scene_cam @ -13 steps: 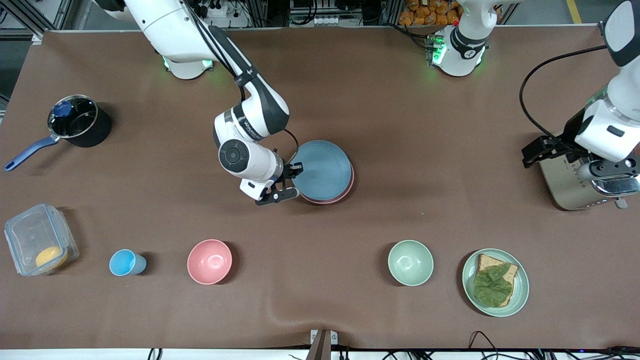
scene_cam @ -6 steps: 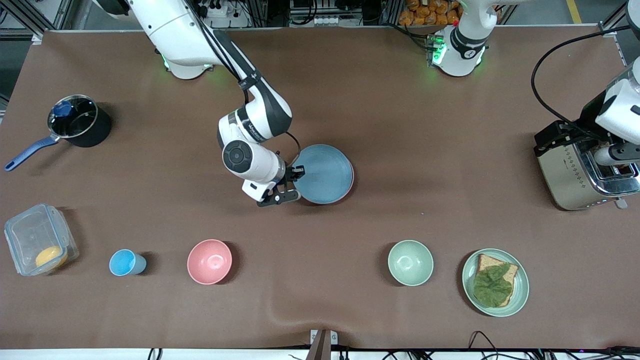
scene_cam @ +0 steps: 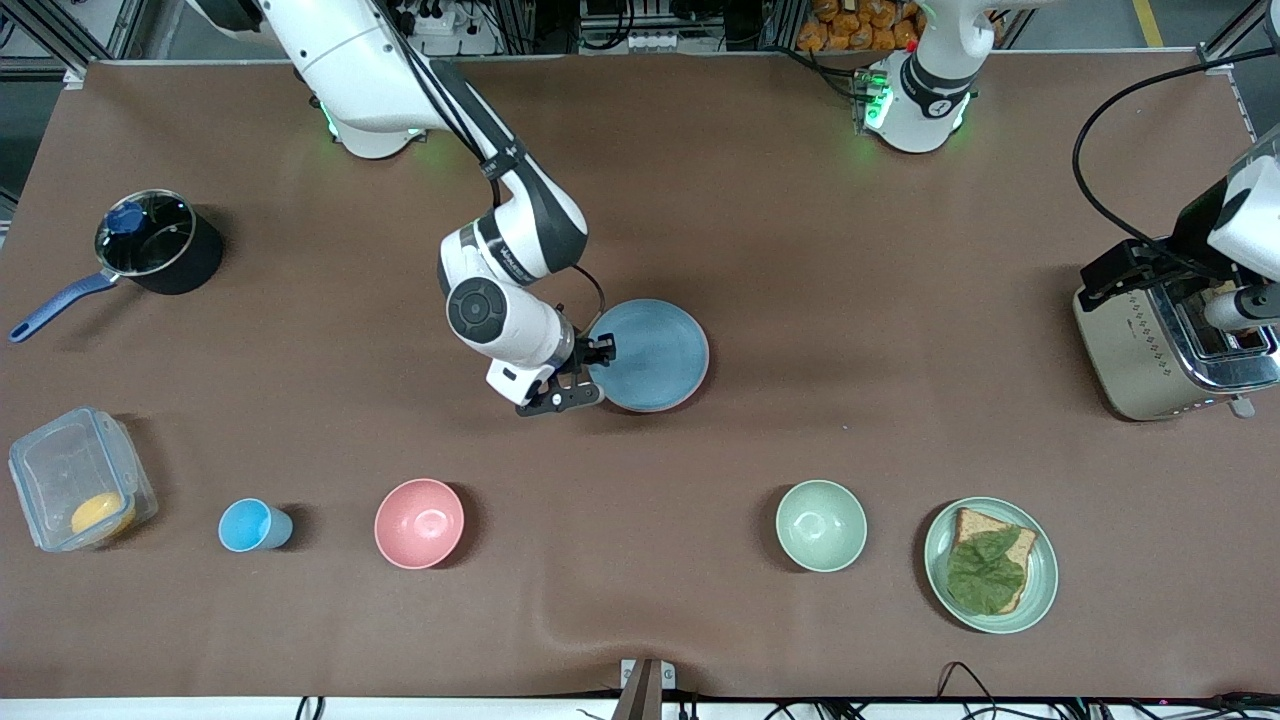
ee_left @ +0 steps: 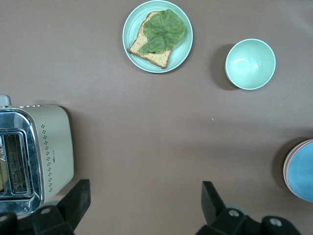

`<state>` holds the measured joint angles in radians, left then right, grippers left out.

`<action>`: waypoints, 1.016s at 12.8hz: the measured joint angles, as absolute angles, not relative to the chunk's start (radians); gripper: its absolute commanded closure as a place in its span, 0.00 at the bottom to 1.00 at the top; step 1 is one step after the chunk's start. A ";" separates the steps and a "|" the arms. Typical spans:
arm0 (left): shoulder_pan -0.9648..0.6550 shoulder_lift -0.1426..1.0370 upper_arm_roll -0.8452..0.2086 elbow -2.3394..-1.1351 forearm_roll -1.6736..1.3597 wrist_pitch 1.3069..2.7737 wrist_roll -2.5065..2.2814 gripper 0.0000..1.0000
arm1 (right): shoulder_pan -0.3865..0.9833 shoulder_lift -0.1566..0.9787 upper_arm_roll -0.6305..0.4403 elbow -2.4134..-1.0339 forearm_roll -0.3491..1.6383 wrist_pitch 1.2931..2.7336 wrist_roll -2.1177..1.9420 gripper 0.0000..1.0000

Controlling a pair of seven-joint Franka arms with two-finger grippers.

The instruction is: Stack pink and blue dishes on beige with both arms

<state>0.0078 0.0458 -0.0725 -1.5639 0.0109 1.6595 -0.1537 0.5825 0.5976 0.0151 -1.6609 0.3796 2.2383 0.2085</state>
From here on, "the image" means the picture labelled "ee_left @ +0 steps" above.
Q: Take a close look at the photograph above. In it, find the wide shallow beige bowl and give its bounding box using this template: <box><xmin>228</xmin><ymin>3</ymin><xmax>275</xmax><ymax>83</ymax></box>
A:
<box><xmin>283</xmin><ymin>138</ymin><xmax>313</xmax><ymax>196</ymax></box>

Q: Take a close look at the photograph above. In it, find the wide shallow blue bowl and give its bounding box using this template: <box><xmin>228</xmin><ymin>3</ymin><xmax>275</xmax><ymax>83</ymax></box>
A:
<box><xmin>286</xmin><ymin>141</ymin><xmax>313</xmax><ymax>203</ymax></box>

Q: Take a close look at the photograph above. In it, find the green lettuce leaf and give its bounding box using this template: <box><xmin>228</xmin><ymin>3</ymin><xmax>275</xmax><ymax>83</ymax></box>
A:
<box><xmin>138</xmin><ymin>9</ymin><xmax>186</xmax><ymax>54</ymax></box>

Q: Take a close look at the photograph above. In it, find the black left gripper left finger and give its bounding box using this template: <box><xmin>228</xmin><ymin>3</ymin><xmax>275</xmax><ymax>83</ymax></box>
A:
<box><xmin>31</xmin><ymin>179</ymin><xmax>91</xmax><ymax>235</ymax></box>

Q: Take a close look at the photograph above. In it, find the beige and chrome toaster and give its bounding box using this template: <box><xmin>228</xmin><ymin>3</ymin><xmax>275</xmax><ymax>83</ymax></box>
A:
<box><xmin>0</xmin><ymin>94</ymin><xmax>75</xmax><ymax>216</ymax></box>

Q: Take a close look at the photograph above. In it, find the brown table cloth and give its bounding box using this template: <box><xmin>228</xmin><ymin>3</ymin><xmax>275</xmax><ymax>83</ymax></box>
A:
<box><xmin>0</xmin><ymin>0</ymin><xmax>313</xmax><ymax>235</ymax></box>

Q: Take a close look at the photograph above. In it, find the light green plate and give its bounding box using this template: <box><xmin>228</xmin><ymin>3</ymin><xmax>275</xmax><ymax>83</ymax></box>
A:
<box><xmin>122</xmin><ymin>0</ymin><xmax>194</xmax><ymax>73</ymax></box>

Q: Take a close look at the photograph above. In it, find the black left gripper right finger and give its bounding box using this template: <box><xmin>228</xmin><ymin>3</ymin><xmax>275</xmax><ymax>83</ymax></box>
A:
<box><xmin>195</xmin><ymin>181</ymin><xmax>263</xmax><ymax>235</ymax></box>

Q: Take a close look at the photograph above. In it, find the small deep green bowl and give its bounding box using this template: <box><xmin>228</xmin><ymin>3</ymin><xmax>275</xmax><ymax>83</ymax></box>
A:
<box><xmin>224</xmin><ymin>38</ymin><xmax>276</xmax><ymax>91</ymax></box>

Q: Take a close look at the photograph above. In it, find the brown bread slice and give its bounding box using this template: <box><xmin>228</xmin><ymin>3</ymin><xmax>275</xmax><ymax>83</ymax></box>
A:
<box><xmin>128</xmin><ymin>11</ymin><xmax>174</xmax><ymax>70</ymax></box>

